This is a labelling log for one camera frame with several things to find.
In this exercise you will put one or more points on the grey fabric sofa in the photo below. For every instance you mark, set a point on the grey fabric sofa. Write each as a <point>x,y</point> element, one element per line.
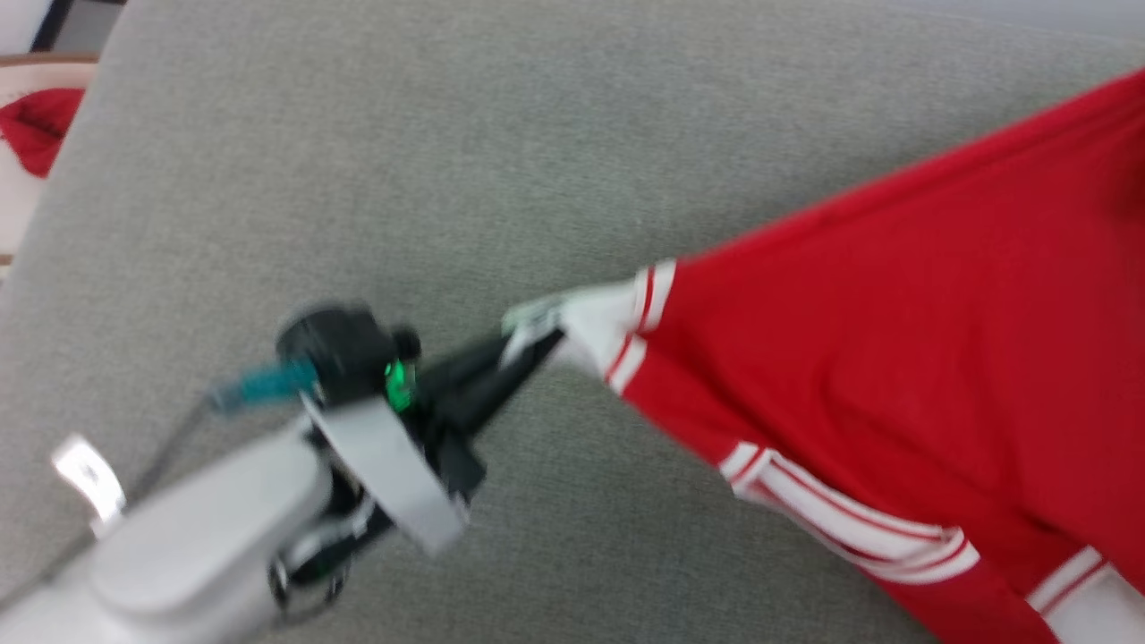
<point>447,134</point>

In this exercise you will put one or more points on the red garment with white stripes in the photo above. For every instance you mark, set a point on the red garment with white stripes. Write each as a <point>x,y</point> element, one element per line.
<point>894,358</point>

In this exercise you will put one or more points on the teal left camera connector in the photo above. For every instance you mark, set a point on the teal left camera connector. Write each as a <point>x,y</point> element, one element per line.
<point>268,383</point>

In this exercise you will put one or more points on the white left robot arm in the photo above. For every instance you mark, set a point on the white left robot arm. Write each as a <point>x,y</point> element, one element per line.
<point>197,546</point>

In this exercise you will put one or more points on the red cloth in basket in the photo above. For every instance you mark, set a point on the red cloth in basket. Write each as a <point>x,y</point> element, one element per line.
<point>40,130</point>

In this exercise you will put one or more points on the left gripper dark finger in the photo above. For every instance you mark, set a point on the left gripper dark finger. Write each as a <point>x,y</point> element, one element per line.
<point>496,398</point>
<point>465,367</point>

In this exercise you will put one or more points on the black bar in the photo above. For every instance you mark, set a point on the black bar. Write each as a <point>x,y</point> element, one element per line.
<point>52,25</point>

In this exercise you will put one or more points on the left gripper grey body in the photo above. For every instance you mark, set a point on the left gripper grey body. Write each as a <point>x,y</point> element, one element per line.
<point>402,474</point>

